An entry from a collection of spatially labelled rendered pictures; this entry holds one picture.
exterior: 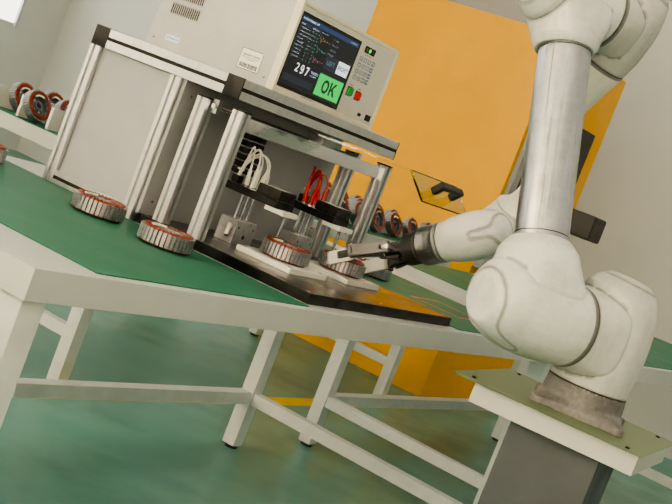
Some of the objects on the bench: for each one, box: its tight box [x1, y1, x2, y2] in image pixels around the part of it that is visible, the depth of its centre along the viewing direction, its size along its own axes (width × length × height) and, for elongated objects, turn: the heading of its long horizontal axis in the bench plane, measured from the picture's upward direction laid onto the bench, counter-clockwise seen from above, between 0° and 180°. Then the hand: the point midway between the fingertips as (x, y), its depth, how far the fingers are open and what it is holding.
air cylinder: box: [214, 213, 257, 246], centre depth 280 cm, size 5×8×6 cm
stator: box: [137, 220, 196, 255], centre depth 245 cm, size 11×11×4 cm
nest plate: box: [308, 260, 380, 291], centre depth 293 cm, size 15×15×1 cm
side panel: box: [42, 43, 186, 222], centre depth 274 cm, size 28×3×32 cm, turn 161°
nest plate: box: [236, 244, 327, 281], centre depth 272 cm, size 15×15×1 cm
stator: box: [260, 236, 312, 268], centre depth 272 cm, size 11×11×4 cm
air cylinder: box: [279, 228, 314, 251], centre depth 300 cm, size 5×8×6 cm
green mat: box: [0, 160, 310, 307], centre depth 240 cm, size 94×61×1 cm, turn 161°
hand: (349, 262), depth 292 cm, fingers open, 13 cm apart
